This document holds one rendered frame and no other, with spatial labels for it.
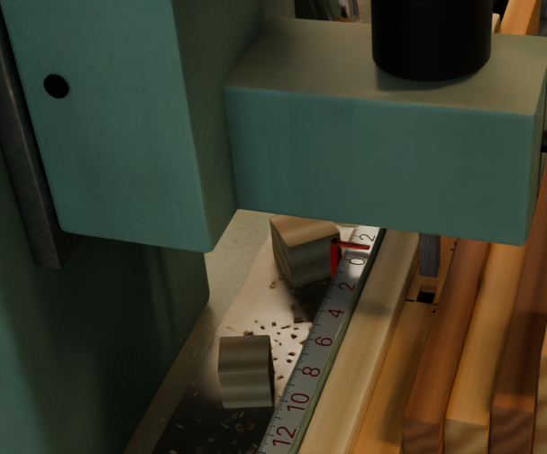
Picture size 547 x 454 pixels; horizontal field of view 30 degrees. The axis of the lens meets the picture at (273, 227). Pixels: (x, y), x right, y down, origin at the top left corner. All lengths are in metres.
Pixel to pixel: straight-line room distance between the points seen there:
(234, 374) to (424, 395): 0.22
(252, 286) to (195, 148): 0.33
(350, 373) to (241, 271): 0.31
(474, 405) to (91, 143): 0.20
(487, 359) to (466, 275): 0.05
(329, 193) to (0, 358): 0.18
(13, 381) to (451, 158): 0.24
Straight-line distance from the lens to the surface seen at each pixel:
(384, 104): 0.44
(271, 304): 0.74
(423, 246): 0.52
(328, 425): 0.46
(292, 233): 0.74
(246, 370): 0.65
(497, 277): 0.53
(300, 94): 0.45
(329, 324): 0.49
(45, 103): 0.46
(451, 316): 0.50
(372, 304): 0.51
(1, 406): 0.55
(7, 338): 0.51
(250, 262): 0.78
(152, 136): 0.44
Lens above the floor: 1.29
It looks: 37 degrees down
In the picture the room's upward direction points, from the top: 6 degrees counter-clockwise
